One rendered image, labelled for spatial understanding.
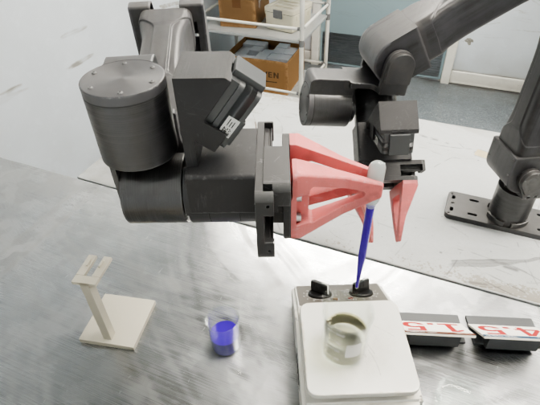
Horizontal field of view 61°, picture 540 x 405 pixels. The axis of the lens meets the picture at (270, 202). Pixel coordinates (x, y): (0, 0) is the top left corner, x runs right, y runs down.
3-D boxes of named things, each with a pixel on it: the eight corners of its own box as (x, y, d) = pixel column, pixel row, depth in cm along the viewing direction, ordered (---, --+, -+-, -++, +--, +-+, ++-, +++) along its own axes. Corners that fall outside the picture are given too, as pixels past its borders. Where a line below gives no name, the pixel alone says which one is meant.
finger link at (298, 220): (377, 120, 38) (264, 123, 38) (394, 173, 33) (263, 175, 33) (367, 185, 42) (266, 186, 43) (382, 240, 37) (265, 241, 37)
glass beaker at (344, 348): (377, 353, 51) (386, 308, 46) (344, 382, 49) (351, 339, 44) (337, 319, 55) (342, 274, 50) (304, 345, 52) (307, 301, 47)
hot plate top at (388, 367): (299, 306, 57) (299, 301, 57) (394, 303, 57) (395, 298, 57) (307, 399, 48) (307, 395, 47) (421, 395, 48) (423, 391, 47)
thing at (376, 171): (362, 204, 38) (369, 161, 36) (378, 204, 38) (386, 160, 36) (364, 209, 38) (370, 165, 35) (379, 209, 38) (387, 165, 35)
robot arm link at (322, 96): (306, 141, 58) (323, 49, 51) (294, 108, 65) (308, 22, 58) (392, 142, 60) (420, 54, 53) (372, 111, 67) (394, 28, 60)
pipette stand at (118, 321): (106, 296, 69) (81, 235, 61) (156, 303, 68) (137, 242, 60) (79, 342, 63) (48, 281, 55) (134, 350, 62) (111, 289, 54)
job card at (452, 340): (392, 312, 65) (397, 294, 63) (457, 316, 65) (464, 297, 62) (398, 351, 61) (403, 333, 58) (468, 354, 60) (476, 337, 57)
